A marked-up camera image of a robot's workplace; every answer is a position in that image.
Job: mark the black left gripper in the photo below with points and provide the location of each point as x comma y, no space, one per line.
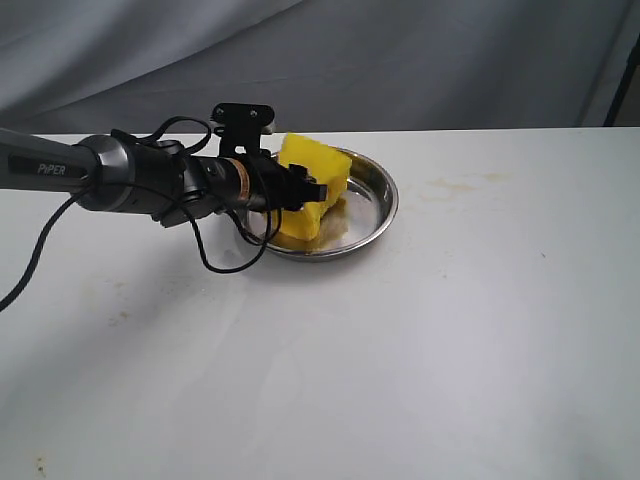
261,183

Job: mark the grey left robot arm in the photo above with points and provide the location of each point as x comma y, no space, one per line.
172,183

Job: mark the round stainless steel dish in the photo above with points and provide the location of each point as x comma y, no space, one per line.
361,215

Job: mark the grey backdrop cloth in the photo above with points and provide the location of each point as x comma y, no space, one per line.
91,66

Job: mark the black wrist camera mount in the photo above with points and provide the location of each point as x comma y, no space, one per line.
241,125

